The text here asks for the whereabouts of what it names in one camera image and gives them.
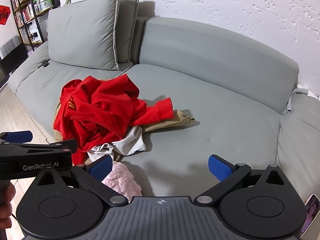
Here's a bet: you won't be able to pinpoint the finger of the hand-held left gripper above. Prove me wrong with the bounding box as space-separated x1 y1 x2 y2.
21 139 78 156
0 131 33 145

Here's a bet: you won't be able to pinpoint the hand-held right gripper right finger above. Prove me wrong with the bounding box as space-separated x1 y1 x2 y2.
194 154 288 208

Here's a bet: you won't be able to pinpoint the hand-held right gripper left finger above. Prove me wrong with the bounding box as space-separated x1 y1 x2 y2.
37 154 129 206

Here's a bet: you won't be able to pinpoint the red shirt with yellow logo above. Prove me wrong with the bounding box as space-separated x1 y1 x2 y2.
53 79 133 166

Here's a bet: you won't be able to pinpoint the person's left hand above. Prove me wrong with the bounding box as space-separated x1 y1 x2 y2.
0 182 16 228

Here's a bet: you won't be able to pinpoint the pink fluffy blanket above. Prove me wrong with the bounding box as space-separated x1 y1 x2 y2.
101 161 143 203

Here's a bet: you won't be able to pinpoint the white garment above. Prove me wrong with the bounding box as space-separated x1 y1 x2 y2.
87 125 147 163

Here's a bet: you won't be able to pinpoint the beige pants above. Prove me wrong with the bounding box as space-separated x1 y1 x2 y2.
54 79 196 143

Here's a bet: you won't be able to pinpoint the black low cabinet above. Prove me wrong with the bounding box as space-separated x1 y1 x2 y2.
0 44 28 87

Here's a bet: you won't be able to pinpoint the grey sofa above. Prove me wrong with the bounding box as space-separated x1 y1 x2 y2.
7 16 320 240

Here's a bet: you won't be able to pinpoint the grey panels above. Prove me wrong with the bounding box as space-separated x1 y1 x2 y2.
0 35 22 58

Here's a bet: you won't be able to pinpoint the smartphone in pale case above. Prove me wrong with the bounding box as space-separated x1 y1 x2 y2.
299 194 320 238

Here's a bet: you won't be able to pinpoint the white small appliance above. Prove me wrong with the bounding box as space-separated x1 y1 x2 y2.
26 21 41 43

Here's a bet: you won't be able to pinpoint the large grey pillow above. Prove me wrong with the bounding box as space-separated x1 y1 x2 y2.
47 0 121 71

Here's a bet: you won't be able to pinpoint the rows of books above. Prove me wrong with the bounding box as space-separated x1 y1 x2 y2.
7 0 42 46

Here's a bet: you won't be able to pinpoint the small grey pillow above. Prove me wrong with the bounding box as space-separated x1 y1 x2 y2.
115 0 142 64

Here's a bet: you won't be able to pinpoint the green and white rice cooker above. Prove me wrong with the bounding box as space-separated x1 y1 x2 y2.
35 0 54 12

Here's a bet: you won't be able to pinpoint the white charging cable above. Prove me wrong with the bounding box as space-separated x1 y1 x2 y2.
286 85 320 115

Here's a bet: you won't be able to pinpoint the red wall decoration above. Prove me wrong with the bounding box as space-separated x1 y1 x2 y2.
0 4 11 26

